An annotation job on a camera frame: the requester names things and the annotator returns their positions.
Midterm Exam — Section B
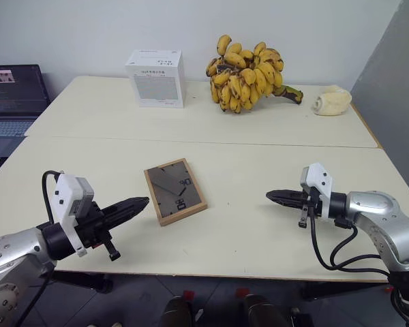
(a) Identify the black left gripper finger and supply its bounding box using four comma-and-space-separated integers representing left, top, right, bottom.
105, 200, 151, 229
101, 196, 151, 218

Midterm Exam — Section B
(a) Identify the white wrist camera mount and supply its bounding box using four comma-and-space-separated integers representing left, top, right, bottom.
300, 162, 335, 219
52, 172, 95, 258

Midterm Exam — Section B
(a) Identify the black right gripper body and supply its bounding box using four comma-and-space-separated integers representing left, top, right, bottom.
297, 185, 324, 230

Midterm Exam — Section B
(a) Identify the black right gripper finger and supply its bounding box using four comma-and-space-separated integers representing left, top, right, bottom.
265, 189, 307, 201
268, 198, 306, 210

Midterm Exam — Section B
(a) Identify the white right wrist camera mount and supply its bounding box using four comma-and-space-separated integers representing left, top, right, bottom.
300, 162, 335, 219

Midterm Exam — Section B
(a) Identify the white printed cardboard box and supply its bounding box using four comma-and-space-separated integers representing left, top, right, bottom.
124, 48, 187, 110

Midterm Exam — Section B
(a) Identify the dark rounded shape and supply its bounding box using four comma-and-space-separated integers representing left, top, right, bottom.
160, 295, 196, 327
241, 293, 288, 327

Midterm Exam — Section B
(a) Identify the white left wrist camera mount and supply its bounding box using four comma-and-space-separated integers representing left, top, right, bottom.
52, 172, 95, 258

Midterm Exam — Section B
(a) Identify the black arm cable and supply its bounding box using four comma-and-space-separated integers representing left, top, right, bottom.
41, 170, 64, 225
307, 207, 390, 275

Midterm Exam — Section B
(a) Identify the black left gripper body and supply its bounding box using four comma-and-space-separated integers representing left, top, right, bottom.
74, 200, 122, 262

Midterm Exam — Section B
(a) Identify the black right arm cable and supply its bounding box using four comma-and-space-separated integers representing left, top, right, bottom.
307, 207, 390, 275

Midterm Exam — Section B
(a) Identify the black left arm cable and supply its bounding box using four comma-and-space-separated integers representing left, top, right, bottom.
41, 170, 64, 225

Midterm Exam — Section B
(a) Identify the yellow banana bunch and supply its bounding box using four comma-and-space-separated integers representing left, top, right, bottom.
204, 33, 305, 115

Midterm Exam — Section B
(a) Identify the wooden framed square clock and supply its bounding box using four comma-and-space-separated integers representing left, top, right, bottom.
143, 157, 209, 228

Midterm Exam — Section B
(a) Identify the dark grey laptop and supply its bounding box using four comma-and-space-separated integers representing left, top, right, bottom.
0, 64, 52, 159

